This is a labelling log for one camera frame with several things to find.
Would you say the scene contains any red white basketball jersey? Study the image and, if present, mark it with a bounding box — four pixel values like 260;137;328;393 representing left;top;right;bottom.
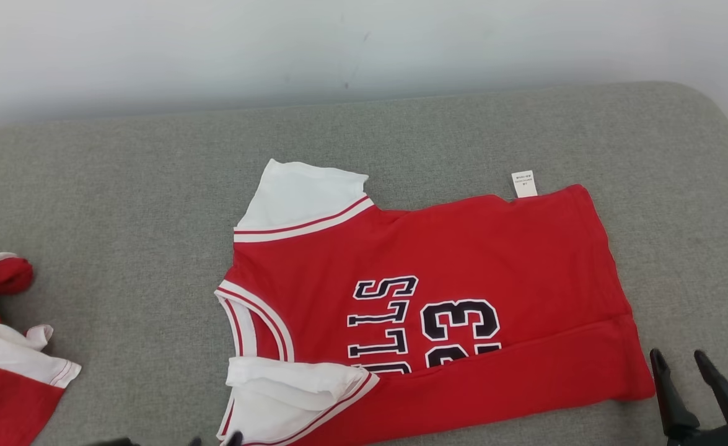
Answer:
0;252;82;446
214;159;657;446

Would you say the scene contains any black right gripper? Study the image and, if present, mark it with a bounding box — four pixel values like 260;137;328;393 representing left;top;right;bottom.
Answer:
649;348;728;446

